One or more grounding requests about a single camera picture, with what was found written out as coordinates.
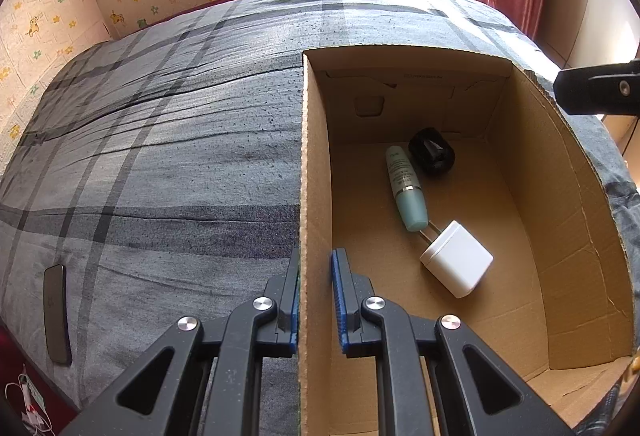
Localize cardboard box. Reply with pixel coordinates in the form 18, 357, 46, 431
297, 45, 640, 436

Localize white cables on floor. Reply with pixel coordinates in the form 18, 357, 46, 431
5, 366, 56, 432

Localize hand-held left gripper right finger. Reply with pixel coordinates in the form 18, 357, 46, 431
330, 247, 576, 436

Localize large white charger plug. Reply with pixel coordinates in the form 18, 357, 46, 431
417, 220, 494, 299

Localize black smartphone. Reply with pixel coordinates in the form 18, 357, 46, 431
43, 263, 73, 365

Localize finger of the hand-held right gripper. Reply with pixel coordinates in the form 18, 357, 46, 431
553, 59, 640, 115

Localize dark red cloth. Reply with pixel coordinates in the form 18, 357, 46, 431
0, 321, 81, 436

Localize teal cosmetic bottle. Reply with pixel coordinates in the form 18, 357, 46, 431
385, 145, 430, 232

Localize grey plaid blanket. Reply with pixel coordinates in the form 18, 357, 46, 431
0, 0, 640, 436

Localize beige wardrobe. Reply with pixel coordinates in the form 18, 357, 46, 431
540, 0, 640, 157

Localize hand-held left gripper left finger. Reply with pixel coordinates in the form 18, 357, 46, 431
60, 247, 302, 436

